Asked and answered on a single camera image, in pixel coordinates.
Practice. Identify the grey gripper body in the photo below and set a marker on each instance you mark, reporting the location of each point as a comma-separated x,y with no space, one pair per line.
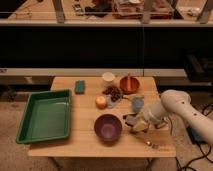
138,124

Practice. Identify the blue plastic cup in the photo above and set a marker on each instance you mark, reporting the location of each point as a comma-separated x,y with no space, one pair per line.
137,103

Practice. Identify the green plastic tray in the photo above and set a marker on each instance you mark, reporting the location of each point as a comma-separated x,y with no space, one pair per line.
46,117

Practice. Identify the white cup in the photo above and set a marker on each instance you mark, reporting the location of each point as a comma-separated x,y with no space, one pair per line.
108,77

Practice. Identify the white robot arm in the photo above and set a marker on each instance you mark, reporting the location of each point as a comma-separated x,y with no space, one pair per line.
173,102

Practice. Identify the clear plastic bag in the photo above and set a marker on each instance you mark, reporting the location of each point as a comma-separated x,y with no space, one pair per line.
110,103

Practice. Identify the orange bowl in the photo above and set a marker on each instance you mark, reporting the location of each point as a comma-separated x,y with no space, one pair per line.
129,84

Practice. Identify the brown grape bunch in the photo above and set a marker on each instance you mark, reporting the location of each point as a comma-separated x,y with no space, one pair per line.
114,93

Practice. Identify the purple bowl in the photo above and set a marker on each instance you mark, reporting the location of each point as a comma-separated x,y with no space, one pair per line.
108,127

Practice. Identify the teal sponge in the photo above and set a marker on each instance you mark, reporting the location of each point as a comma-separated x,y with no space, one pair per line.
79,86

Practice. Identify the orange apple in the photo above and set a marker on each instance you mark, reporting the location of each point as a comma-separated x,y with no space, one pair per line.
101,102

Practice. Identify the wooden table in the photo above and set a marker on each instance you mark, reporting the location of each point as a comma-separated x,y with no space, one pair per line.
83,141

